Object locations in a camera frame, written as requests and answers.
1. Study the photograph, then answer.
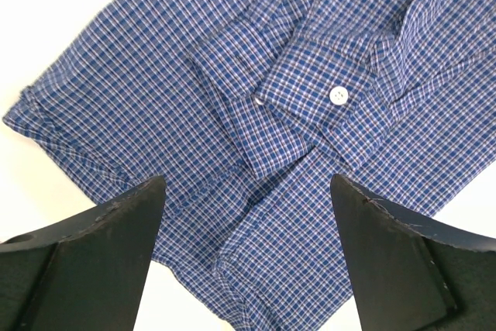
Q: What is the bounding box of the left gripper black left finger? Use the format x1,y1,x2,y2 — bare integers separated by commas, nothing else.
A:
1,176,166,330

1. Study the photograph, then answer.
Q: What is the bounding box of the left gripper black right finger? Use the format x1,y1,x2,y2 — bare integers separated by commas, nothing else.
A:
330,174,495,330

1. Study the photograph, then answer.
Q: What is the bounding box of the blue checkered long sleeve shirt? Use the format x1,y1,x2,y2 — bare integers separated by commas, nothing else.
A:
3,0,495,330

